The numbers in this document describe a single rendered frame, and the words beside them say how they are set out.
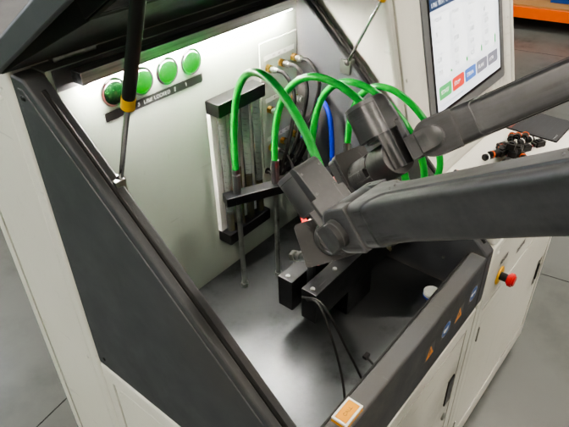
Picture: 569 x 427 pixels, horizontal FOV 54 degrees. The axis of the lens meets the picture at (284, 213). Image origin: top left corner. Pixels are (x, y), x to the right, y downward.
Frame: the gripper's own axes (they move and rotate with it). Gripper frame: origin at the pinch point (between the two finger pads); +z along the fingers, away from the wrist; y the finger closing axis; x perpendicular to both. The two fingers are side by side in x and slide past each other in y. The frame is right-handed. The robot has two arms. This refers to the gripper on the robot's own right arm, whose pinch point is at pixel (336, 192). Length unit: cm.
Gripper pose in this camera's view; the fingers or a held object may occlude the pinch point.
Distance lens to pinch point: 101.9
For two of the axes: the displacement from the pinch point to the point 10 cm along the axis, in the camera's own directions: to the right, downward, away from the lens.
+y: -4.4, -9.0, 0.6
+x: -8.1, 3.6, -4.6
